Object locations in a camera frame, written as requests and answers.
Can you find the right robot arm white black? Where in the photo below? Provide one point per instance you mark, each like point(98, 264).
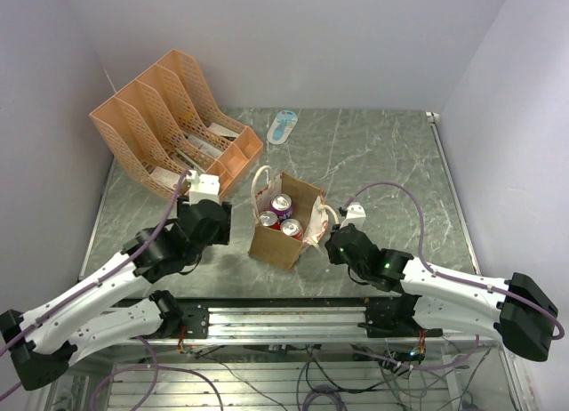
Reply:
point(514, 311)

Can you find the white red box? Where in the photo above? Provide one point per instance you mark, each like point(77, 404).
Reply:
point(164, 177)

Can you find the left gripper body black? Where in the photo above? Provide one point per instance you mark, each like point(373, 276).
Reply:
point(223, 232)

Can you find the white box in organizer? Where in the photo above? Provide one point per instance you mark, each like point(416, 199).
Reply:
point(223, 131)

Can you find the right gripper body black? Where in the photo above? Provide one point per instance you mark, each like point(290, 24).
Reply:
point(336, 257)

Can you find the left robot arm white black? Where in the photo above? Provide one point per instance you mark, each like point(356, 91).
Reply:
point(45, 342)

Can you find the red soda can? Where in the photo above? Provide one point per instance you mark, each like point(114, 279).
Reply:
point(292, 228)
point(269, 220)

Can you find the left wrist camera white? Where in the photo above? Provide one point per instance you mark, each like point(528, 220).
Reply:
point(202, 186)

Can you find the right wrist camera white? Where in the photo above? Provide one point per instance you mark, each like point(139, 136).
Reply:
point(355, 214)

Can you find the canvas bag brown printed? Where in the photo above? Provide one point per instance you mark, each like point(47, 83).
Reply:
point(269, 243)

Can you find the orange plastic file organizer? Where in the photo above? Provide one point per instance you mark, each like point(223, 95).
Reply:
point(162, 119)

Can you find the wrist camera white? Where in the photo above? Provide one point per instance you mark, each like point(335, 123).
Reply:
point(202, 186)
point(355, 214)

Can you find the blue white blister pack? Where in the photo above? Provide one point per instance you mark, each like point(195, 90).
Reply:
point(282, 126)

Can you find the aluminium mounting rail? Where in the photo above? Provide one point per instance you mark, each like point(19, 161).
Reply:
point(271, 322)

